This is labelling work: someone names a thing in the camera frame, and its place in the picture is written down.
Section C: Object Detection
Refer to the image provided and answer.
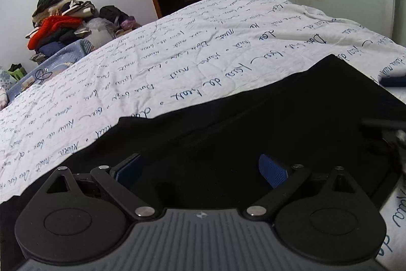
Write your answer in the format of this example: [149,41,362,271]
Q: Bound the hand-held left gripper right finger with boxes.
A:
[245,153,360,222]

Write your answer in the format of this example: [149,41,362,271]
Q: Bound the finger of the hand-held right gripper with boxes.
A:
[361,117,406,131]
[378,74,406,87]

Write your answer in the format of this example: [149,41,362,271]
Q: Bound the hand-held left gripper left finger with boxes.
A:
[44,153,157,221]

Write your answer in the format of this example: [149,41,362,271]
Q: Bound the black pants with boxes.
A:
[0,54,406,259]

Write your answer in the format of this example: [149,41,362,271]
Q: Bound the blue plastic storage box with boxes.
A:
[6,39,96,104]

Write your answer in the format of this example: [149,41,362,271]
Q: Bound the white script-printed bed blanket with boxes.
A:
[0,0,406,271]

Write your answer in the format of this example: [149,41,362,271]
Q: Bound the clear plastic bag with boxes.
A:
[83,18,117,48]

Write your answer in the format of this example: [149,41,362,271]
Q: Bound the pink cloth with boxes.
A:
[120,16,141,31]

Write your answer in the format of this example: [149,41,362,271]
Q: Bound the green plastic stool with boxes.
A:
[7,63,26,82]

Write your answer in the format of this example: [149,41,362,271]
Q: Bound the floral pillow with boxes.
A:
[0,66,15,91]

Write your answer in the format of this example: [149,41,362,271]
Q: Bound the black bag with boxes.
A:
[99,5,128,25]

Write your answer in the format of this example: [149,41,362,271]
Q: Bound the pile of clothes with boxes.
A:
[25,0,96,61]

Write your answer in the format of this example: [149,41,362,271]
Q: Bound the black cable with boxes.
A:
[33,67,52,83]

